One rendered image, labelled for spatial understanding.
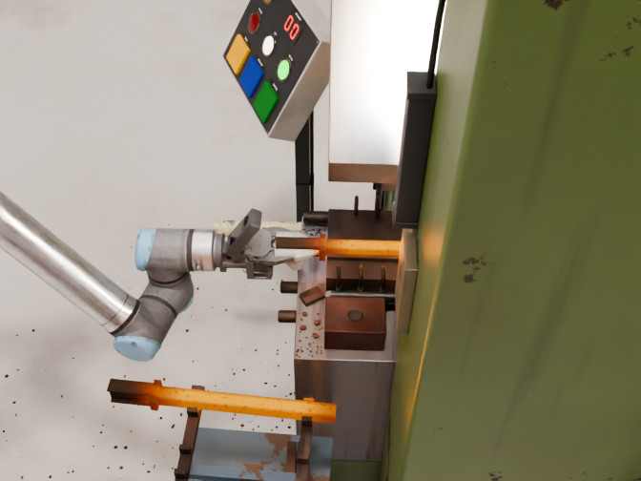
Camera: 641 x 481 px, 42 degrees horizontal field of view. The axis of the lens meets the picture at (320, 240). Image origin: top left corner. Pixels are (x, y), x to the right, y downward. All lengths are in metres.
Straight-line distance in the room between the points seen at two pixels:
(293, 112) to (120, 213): 1.36
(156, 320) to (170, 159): 1.66
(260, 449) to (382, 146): 0.76
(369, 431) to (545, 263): 0.99
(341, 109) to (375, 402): 0.74
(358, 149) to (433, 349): 0.38
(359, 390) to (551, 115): 1.04
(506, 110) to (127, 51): 3.21
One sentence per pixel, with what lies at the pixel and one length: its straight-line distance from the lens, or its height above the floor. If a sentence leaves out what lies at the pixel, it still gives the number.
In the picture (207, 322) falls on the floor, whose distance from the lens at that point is 2.86.
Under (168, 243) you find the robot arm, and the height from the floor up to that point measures 1.02.
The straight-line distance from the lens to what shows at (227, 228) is 2.26.
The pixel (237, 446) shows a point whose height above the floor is 0.70.
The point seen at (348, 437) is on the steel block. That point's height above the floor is 0.59.
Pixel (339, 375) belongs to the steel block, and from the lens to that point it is 1.73.
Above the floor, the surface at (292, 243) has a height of 1.01.
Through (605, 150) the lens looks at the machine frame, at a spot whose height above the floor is 1.75.
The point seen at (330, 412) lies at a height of 0.97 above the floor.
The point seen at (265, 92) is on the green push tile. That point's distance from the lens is 2.05.
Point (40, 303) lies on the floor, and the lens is 3.03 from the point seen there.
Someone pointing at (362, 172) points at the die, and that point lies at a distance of 1.47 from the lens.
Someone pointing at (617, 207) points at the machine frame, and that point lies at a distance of 0.97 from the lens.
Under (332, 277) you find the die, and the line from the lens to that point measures 1.70.
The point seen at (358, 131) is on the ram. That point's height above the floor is 1.44.
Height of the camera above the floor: 2.34
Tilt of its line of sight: 50 degrees down
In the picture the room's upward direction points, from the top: 1 degrees clockwise
